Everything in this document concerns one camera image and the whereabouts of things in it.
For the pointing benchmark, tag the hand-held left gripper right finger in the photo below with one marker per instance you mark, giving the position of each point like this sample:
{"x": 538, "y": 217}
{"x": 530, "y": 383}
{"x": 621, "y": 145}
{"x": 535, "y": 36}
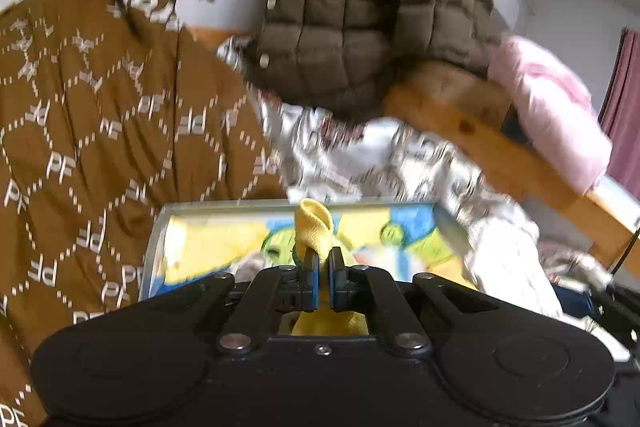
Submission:
{"x": 336, "y": 277}

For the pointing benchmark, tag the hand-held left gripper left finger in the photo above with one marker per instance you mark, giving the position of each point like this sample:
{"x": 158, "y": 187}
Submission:
{"x": 312, "y": 272}

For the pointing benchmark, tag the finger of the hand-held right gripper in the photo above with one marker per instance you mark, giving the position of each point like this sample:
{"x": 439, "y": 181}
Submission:
{"x": 622, "y": 327}

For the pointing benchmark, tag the yellow sock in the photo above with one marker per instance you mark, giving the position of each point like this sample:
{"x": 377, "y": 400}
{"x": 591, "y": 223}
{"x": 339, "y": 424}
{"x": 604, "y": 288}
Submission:
{"x": 312, "y": 222}

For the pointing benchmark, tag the cartoon-print storage box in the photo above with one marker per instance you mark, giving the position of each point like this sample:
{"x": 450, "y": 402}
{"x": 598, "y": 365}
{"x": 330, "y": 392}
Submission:
{"x": 215, "y": 247}

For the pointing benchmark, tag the pale grey mattress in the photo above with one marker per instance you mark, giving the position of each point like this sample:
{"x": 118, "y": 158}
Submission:
{"x": 617, "y": 202}

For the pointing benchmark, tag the white floral satin quilt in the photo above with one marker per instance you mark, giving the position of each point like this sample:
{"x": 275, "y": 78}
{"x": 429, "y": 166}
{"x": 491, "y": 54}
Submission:
{"x": 375, "y": 157}

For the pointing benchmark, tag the pink curtain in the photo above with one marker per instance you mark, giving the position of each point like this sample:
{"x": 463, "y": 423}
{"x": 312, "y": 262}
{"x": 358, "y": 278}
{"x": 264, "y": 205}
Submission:
{"x": 625, "y": 107}

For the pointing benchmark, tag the folded pink blanket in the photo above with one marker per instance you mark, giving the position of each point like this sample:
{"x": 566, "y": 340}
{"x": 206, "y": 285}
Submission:
{"x": 545, "y": 107}

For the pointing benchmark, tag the brown puffer jacket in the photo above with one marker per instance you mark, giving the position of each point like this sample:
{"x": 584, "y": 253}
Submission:
{"x": 350, "y": 7}

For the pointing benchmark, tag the brown patterned blanket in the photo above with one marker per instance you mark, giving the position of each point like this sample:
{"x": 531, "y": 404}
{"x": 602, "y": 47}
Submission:
{"x": 100, "y": 107}

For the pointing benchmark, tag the wooden bed frame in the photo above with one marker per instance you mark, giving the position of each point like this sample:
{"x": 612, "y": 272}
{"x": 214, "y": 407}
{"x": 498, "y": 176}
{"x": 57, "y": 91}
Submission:
{"x": 500, "y": 142}

